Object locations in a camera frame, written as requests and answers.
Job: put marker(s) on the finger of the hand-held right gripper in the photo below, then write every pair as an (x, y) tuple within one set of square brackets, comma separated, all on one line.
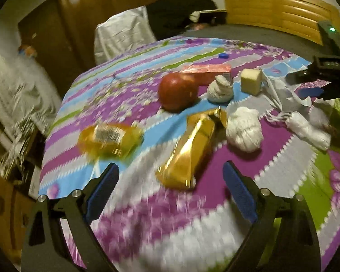
[(314, 68), (311, 92)]

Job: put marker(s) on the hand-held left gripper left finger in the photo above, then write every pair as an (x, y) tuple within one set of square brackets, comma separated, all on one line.
[(100, 194)]

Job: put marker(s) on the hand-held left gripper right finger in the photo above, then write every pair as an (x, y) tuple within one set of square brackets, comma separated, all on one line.
[(240, 192)]

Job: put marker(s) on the white plastic bag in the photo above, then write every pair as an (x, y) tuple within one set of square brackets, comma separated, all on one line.
[(286, 93)]

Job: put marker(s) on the gold foil wrapper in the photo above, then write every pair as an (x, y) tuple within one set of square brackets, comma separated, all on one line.
[(191, 150)]

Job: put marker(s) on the yellow transparent packet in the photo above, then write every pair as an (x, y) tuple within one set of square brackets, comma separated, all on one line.
[(110, 137)]

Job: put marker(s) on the wooden headboard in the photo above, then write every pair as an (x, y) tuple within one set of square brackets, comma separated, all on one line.
[(280, 11)]

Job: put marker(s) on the pale yellow block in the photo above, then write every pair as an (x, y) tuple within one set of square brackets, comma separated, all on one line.
[(250, 80)]

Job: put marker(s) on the white tissue ball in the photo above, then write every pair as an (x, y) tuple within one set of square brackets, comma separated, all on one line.
[(245, 130)]

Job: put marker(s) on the striped floral bedsheet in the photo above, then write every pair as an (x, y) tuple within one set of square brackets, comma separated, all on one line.
[(158, 218)]

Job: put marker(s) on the grey blanket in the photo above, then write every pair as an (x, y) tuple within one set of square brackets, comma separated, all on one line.
[(243, 36)]

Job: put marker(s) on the grey rolled sock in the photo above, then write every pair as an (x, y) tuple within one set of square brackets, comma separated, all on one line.
[(220, 90)]

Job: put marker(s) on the blue bottle cap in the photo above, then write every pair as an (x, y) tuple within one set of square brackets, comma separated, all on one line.
[(223, 55)]

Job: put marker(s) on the wooden dresser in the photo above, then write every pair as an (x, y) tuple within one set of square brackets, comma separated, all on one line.
[(2, 209)]

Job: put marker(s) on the red carton box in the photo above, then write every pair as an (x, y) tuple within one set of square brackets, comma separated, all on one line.
[(206, 72)]

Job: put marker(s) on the black nightstand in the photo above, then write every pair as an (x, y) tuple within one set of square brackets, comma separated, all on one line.
[(214, 18)]

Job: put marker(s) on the red apple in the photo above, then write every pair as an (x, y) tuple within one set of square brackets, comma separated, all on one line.
[(177, 92)]

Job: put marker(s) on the pink object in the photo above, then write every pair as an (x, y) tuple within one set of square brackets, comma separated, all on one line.
[(197, 27)]

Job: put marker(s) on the grey striped cloth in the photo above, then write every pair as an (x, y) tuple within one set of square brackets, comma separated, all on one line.
[(17, 90)]

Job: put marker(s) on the black clothing pile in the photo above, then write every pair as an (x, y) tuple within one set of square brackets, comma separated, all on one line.
[(175, 14)]

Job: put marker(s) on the dark wooden door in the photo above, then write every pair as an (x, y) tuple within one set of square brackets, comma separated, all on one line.
[(45, 36)]

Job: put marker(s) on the brown wooden wardrobe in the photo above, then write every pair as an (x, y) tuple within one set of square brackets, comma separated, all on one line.
[(107, 11)]

